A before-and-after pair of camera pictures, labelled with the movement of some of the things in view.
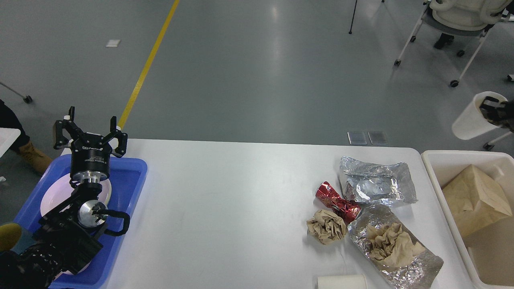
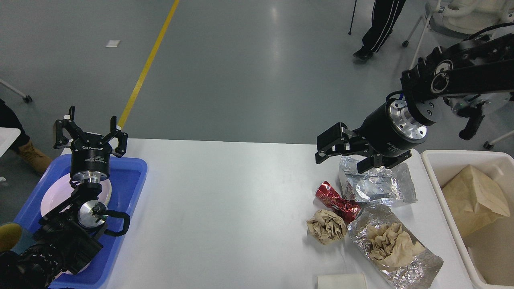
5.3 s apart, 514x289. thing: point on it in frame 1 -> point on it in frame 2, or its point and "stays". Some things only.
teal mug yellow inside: x=11 y=234 stays
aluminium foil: x=424 y=269 stays
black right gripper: x=493 y=110 -> x=390 y=131
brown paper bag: x=474 y=204 stays
